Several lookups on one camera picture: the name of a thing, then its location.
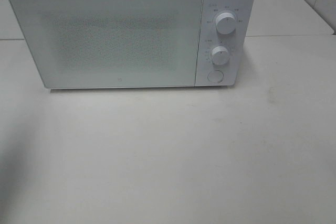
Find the white round door button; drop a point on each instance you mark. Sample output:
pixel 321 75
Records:
pixel 215 76

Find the white timer knob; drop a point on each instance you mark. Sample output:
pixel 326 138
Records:
pixel 220 55

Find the white microwave door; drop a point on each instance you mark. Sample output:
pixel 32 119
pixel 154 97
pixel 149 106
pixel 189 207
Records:
pixel 80 44

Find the white upper power knob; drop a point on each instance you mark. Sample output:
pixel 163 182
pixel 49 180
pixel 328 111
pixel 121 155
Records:
pixel 225 22

